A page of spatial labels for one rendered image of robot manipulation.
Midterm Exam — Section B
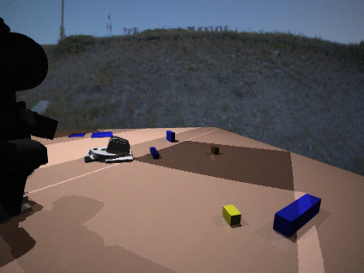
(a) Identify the small yellow block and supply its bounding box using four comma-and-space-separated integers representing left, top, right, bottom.
222, 204, 241, 225

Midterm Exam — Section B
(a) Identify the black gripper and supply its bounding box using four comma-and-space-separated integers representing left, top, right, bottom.
0, 94, 48, 217

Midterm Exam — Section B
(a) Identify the small brown block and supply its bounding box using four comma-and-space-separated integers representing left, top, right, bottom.
211, 146, 220, 155

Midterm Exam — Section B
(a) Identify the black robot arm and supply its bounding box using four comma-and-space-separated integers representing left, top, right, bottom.
0, 17, 58, 140

